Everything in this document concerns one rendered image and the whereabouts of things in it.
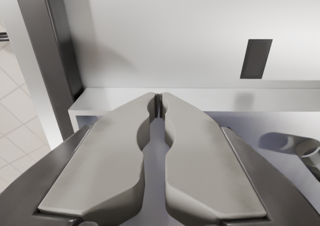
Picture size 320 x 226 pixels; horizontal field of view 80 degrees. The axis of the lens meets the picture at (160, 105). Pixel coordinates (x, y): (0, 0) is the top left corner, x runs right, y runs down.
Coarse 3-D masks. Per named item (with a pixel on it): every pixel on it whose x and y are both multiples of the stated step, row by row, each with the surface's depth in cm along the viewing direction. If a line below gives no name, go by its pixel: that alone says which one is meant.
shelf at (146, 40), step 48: (0, 0) 13; (96, 0) 12; (144, 0) 12; (192, 0) 12; (240, 0) 12; (288, 0) 12; (96, 48) 14; (144, 48) 14; (192, 48) 14; (240, 48) 14; (288, 48) 14; (48, 96) 16
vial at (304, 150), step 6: (300, 144) 17; (306, 144) 17; (312, 144) 17; (318, 144) 17; (300, 150) 17; (306, 150) 17; (312, 150) 16; (318, 150) 16; (300, 156) 17; (306, 156) 17; (312, 156) 16; (318, 156) 16; (306, 162) 16; (312, 162) 16; (318, 162) 16; (312, 168) 16; (318, 168) 15; (312, 174) 16; (318, 174) 15; (318, 180) 15
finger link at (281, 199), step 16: (224, 128) 8; (240, 144) 7; (240, 160) 7; (256, 160) 7; (256, 176) 6; (272, 176) 6; (256, 192) 6; (272, 192) 6; (288, 192) 6; (272, 208) 5; (288, 208) 5; (304, 208) 5; (224, 224) 5; (240, 224) 5; (256, 224) 5; (272, 224) 5; (288, 224) 5; (304, 224) 5
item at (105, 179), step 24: (144, 96) 11; (120, 120) 9; (144, 120) 9; (96, 144) 7; (120, 144) 7; (144, 144) 9; (72, 168) 6; (96, 168) 6; (120, 168) 6; (48, 192) 6; (72, 192) 6; (96, 192) 6; (120, 192) 6; (96, 216) 6; (120, 216) 6
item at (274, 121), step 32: (96, 96) 14; (128, 96) 14; (192, 96) 14; (224, 96) 14; (256, 96) 14; (288, 96) 14; (160, 128) 17; (256, 128) 17; (288, 128) 17; (160, 160) 19; (288, 160) 19; (160, 192) 22; (128, 224) 25; (160, 224) 25
